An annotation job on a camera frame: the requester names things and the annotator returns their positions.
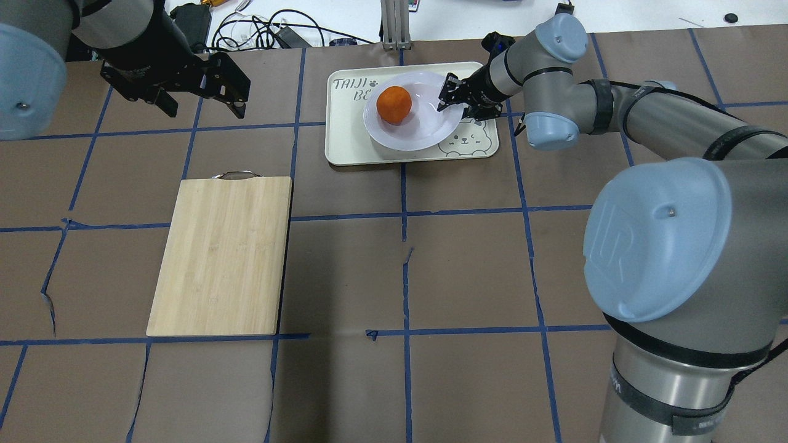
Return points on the aluminium frame post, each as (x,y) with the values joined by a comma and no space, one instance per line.
(396,33)

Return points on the bamboo cutting board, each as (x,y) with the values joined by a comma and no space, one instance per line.
(223,265)

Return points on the black power adapter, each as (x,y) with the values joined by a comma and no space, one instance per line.
(193,20)

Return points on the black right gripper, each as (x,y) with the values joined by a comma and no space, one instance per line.
(479,86)

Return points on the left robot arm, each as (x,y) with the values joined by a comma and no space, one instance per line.
(34,43)

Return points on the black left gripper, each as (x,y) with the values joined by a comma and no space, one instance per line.
(143,48)

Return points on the white round plate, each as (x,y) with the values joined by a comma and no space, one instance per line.
(424,127)

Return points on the orange fruit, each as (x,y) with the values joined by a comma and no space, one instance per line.
(394,104)

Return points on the cream bear tray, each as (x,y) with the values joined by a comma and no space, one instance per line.
(349,144)

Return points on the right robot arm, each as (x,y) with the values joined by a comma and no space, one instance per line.
(686,258)

